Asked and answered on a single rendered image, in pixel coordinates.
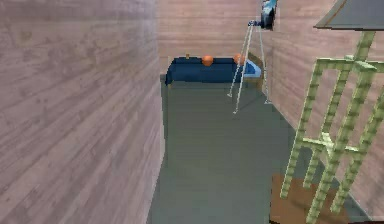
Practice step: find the orange ball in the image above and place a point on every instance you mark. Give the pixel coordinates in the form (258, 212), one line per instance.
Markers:
(238, 59)
(207, 60)

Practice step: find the pale green framed table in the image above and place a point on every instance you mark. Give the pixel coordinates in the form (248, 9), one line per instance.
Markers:
(346, 126)

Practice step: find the grey tripod floor lamp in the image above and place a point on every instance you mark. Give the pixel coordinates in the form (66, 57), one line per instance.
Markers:
(245, 63)

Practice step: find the blue bed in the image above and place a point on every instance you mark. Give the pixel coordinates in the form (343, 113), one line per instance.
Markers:
(200, 73)

